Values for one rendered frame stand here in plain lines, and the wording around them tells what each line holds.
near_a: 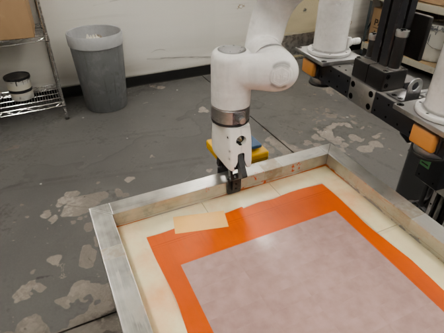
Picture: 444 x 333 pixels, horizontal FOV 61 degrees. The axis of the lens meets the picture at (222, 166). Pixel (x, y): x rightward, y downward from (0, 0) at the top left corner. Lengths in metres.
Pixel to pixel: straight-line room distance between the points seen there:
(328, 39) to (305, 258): 0.67
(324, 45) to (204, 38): 3.05
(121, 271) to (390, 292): 0.44
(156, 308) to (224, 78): 0.39
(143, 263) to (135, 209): 0.11
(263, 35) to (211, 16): 3.37
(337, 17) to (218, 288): 0.80
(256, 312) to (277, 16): 0.52
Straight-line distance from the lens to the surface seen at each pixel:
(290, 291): 0.66
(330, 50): 1.17
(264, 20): 0.76
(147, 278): 0.68
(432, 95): 0.88
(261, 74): 0.67
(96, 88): 3.44
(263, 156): 1.02
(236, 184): 0.80
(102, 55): 3.32
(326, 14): 1.15
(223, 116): 0.71
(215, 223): 0.76
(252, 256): 0.70
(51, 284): 2.07
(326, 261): 0.72
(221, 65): 0.67
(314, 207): 0.82
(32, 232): 2.38
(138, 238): 0.74
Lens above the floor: 1.49
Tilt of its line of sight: 34 degrees down
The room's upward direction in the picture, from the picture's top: straight up
